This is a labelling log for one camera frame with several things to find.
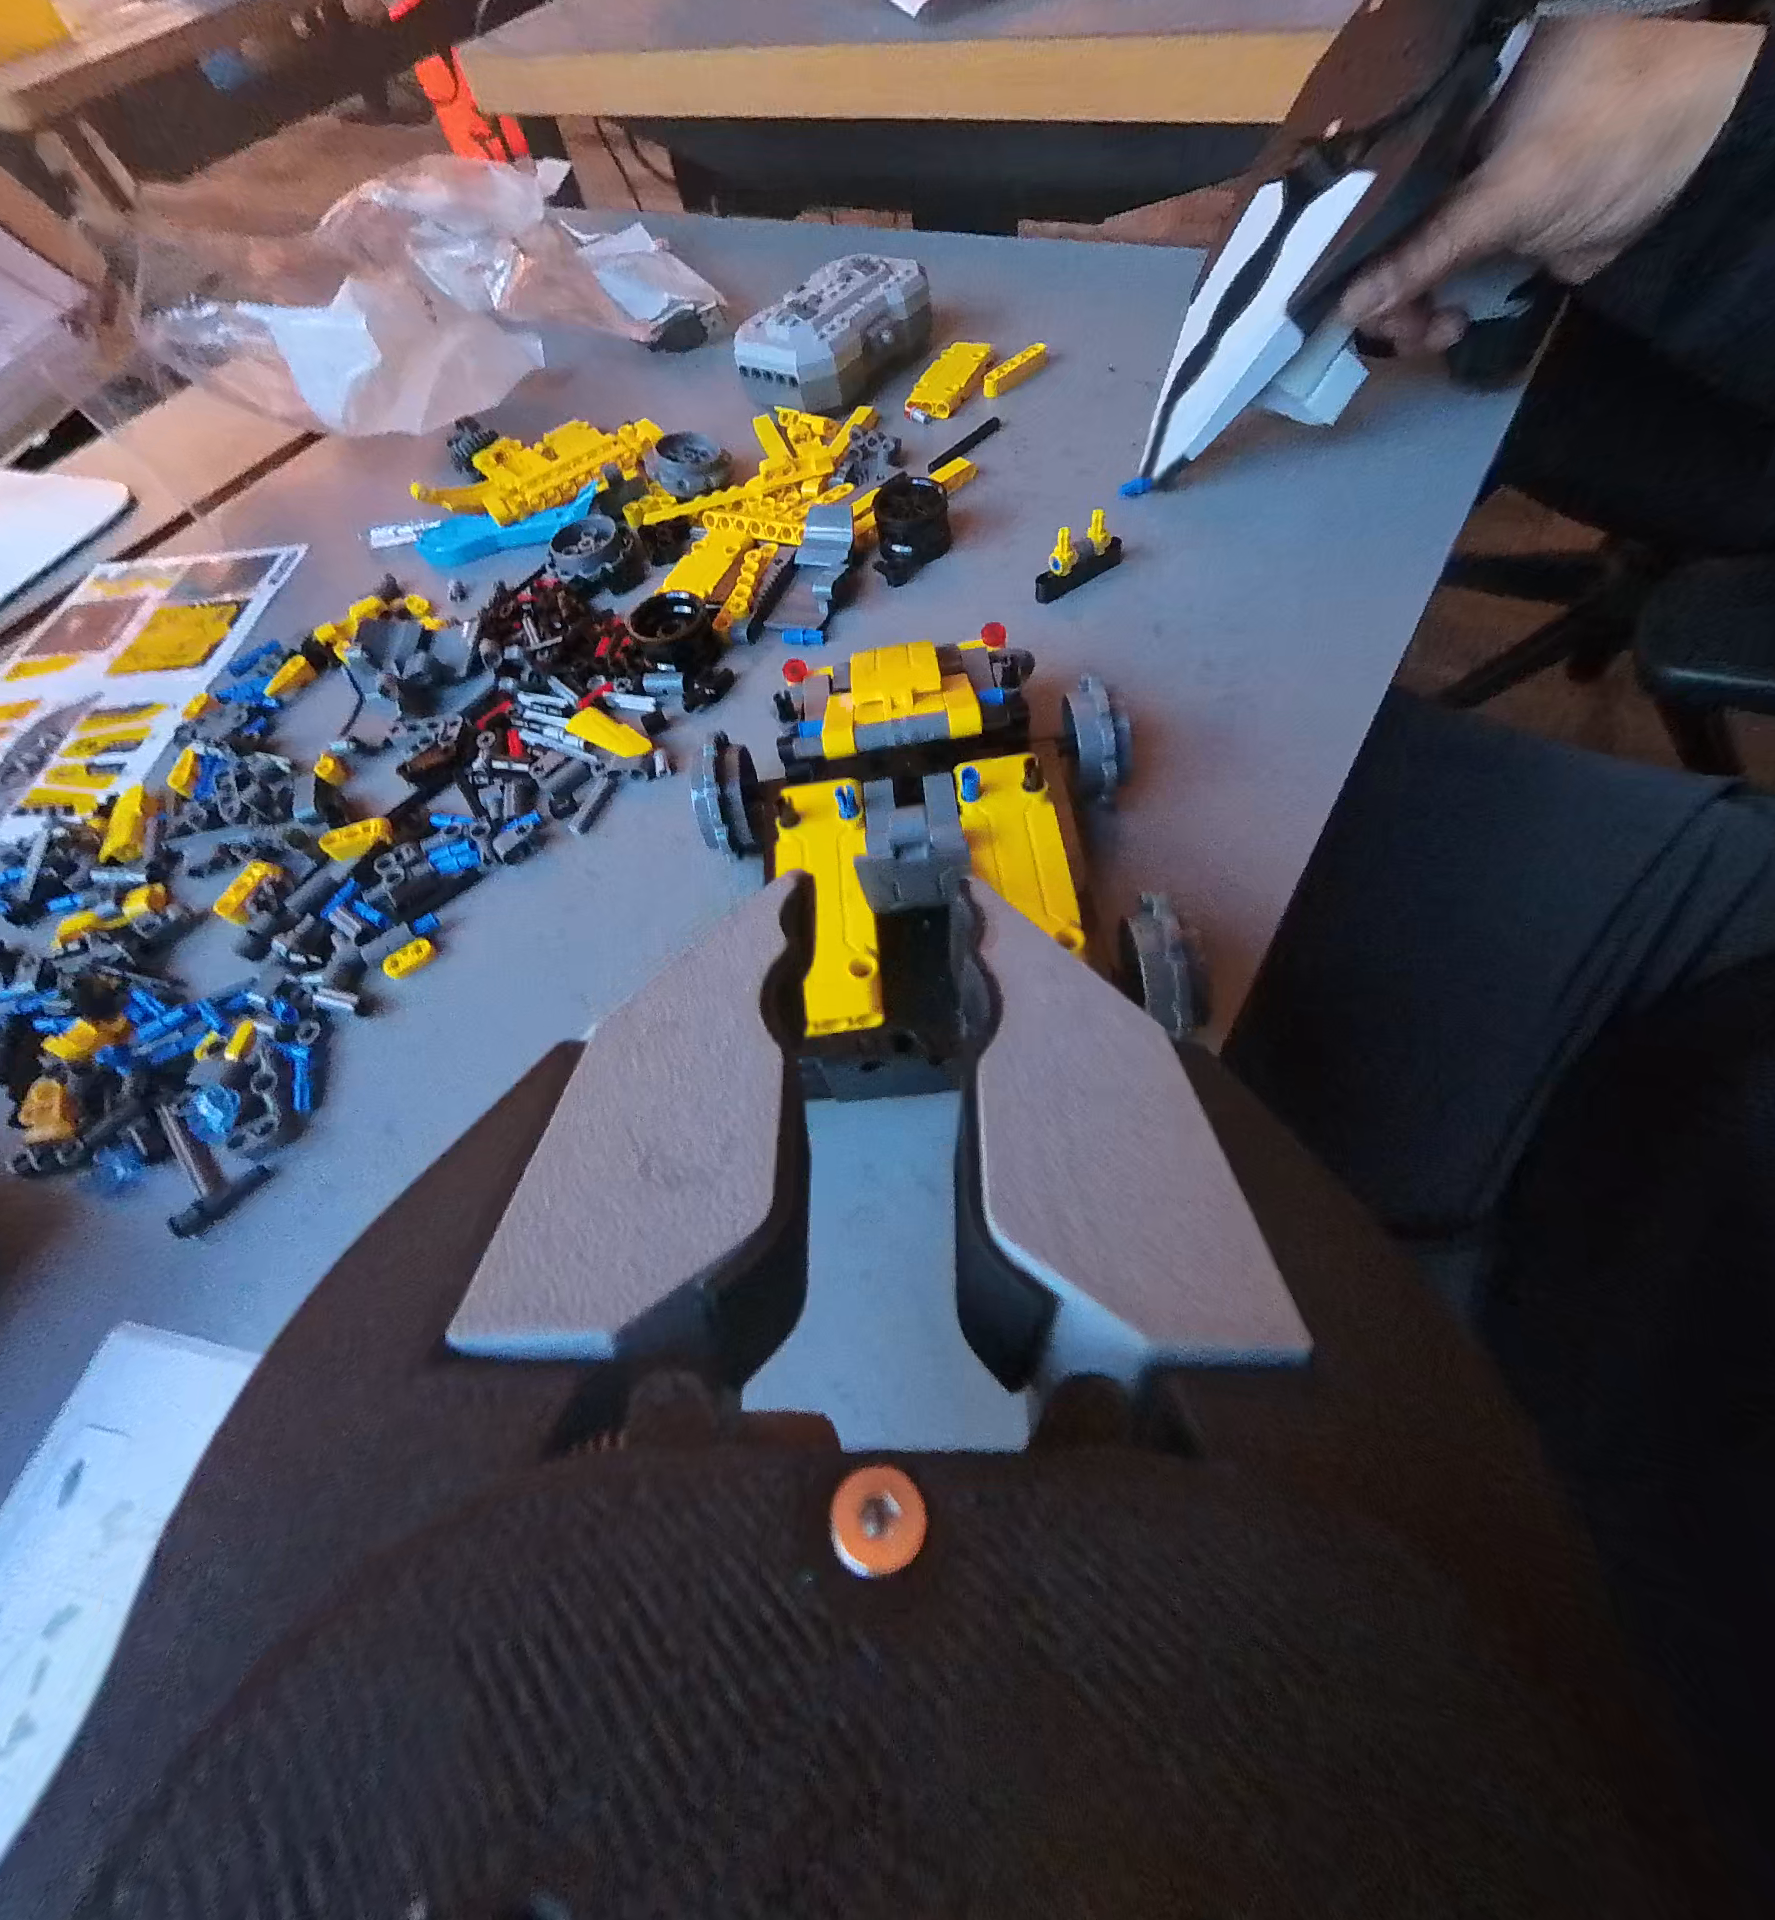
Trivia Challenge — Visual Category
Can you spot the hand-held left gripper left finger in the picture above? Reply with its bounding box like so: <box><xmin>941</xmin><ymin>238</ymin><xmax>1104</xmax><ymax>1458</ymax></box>
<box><xmin>443</xmin><ymin>868</ymin><xmax>818</xmax><ymax>1395</ymax></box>

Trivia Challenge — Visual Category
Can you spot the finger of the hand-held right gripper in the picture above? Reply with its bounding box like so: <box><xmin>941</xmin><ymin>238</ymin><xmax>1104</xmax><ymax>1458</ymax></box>
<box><xmin>1134</xmin><ymin>180</ymin><xmax>1291</xmax><ymax>473</ymax></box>
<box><xmin>1154</xmin><ymin>167</ymin><xmax>1384</xmax><ymax>488</ymax></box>

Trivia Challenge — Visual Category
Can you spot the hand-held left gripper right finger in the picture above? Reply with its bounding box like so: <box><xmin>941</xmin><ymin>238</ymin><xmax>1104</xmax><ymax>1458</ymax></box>
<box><xmin>956</xmin><ymin>877</ymin><xmax>1318</xmax><ymax>1397</ymax></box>

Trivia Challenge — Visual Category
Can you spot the yellow brick vehicle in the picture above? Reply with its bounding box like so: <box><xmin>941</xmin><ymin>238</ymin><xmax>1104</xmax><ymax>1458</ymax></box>
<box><xmin>691</xmin><ymin>617</ymin><xmax>1219</xmax><ymax>1103</ymax></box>

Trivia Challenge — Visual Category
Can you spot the person's right forearm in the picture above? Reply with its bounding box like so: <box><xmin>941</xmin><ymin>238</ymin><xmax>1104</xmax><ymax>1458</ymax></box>
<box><xmin>1568</xmin><ymin>0</ymin><xmax>1775</xmax><ymax>496</ymax></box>

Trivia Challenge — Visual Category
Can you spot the grey desk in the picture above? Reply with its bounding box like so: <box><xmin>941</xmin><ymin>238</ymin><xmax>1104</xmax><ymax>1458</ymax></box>
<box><xmin>0</xmin><ymin>210</ymin><xmax>1526</xmax><ymax>1622</ymax></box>

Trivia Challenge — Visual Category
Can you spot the yellow edged desk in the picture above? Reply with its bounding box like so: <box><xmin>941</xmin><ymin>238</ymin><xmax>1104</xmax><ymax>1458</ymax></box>
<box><xmin>458</xmin><ymin>0</ymin><xmax>1368</xmax><ymax>232</ymax></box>

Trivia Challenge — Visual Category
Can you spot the person's right hand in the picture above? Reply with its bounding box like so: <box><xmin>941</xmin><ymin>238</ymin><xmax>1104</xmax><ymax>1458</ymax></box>
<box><xmin>1338</xmin><ymin>12</ymin><xmax>1770</xmax><ymax>366</ymax></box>

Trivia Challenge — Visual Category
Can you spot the yellow studded block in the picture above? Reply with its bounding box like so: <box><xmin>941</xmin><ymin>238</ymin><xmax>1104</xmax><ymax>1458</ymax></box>
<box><xmin>902</xmin><ymin>341</ymin><xmax>997</xmax><ymax>425</ymax></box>

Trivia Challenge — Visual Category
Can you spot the black spoked wheel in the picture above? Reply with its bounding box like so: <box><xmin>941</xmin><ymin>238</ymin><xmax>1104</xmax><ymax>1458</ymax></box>
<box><xmin>870</xmin><ymin>471</ymin><xmax>956</xmax><ymax>591</ymax></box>

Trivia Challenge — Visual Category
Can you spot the grey angular block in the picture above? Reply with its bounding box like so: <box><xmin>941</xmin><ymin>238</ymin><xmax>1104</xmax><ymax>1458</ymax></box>
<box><xmin>733</xmin><ymin>255</ymin><xmax>934</xmax><ymax>410</ymax></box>

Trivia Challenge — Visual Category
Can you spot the black chair base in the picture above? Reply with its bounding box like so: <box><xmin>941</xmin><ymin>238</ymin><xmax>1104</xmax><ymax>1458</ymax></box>
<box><xmin>1434</xmin><ymin>525</ymin><xmax>1654</xmax><ymax>707</ymax></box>

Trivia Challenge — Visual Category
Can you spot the grey toothed rack piece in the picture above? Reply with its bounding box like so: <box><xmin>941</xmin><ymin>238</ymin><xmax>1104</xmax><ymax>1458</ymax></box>
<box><xmin>766</xmin><ymin>503</ymin><xmax>859</xmax><ymax>631</ymax></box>

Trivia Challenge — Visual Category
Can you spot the pile of building brick parts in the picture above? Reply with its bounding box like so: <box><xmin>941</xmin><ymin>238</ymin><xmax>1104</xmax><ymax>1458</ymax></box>
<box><xmin>0</xmin><ymin>405</ymin><xmax>979</xmax><ymax>1238</ymax></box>

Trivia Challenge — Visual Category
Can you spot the black office chair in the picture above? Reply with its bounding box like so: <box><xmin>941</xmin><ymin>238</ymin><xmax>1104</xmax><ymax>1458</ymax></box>
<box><xmin>1638</xmin><ymin>553</ymin><xmax>1775</xmax><ymax>774</ymax></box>

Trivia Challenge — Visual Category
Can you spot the person's black sweater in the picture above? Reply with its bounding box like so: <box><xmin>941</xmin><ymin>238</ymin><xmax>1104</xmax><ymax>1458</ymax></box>
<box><xmin>1473</xmin><ymin>930</ymin><xmax>1775</xmax><ymax>1920</ymax></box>

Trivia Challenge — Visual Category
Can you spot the blue brick separator tool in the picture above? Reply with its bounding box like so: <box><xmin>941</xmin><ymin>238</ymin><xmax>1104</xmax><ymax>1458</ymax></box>
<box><xmin>410</xmin><ymin>503</ymin><xmax>595</xmax><ymax>568</ymax></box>

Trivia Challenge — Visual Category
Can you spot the instruction booklet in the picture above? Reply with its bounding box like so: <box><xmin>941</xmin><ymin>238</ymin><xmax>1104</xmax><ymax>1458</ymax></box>
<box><xmin>0</xmin><ymin>1322</ymin><xmax>262</xmax><ymax>1907</ymax></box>

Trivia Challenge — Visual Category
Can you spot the yellow sticker sheet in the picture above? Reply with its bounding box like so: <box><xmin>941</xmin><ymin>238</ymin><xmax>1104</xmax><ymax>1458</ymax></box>
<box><xmin>0</xmin><ymin>543</ymin><xmax>310</xmax><ymax>848</ymax></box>

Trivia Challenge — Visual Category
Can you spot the orange object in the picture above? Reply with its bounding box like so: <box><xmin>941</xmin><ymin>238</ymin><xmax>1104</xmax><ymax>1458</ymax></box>
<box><xmin>410</xmin><ymin>44</ymin><xmax>529</xmax><ymax>160</ymax></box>

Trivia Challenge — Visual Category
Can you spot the clear plastic bag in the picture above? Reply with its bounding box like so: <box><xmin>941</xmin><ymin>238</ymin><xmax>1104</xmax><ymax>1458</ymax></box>
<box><xmin>128</xmin><ymin>158</ymin><xmax>731</xmax><ymax>438</ymax></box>

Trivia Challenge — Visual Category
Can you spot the instruction sheet stand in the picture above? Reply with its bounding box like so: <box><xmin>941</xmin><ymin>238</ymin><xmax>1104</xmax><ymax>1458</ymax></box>
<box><xmin>0</xmin><ymin>165</ymin><xmax>140</xmax><ymax>663</ymax></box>

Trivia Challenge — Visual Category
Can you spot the yellow beam frame assembly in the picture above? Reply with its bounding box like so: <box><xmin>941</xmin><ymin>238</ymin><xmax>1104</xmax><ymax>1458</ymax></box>
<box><xmin>410</xmin><ymin>418</ymin><xmax>665</xmax><ymax>528</ymax></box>

